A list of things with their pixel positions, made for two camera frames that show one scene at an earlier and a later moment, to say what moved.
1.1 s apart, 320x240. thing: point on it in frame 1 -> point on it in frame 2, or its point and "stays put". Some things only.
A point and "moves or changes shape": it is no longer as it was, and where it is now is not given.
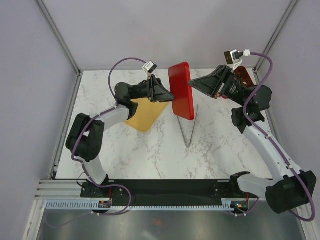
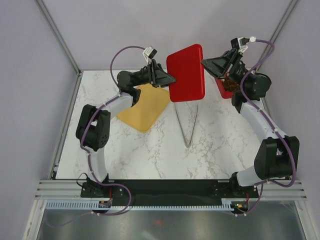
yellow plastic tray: x=147 y=114 stays put
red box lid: x=179 y=76 moves or changes shape
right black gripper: x=214 y=84 -> x=218 y=66
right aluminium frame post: x=289 y=10 stays put
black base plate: x=136 y=189 stays put
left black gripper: x=156 y=92 -> x=157 y=76
